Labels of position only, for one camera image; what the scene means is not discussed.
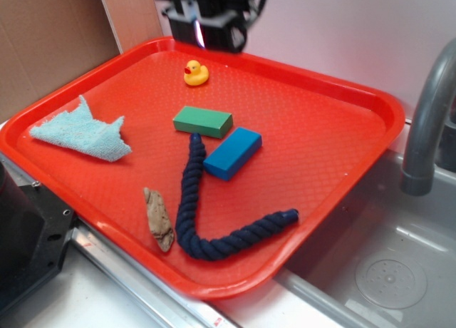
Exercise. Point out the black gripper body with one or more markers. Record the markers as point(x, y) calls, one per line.
point(215, 25)

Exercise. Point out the green wooden block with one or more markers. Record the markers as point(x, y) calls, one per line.
point(214, 124)

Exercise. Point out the blue wooden block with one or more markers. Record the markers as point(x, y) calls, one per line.
point(232, 154)

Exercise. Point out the yellow rubber duck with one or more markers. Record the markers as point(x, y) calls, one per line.
point(195, 73)

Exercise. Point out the red plastic tray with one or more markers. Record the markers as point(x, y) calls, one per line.
point(298, 143)

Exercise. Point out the brown cardboard panel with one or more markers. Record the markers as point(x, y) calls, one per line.
point(47, 43)

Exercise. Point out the light blue cloth rag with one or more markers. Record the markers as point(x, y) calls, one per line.
point(78, 130)

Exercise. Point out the small driftwood piece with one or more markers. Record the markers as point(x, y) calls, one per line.
point(158, 219)

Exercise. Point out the grey sink faucet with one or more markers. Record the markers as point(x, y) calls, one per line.
point(431, 140)

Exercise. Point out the grey sink basin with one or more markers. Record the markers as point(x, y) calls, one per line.
point(382, 258)

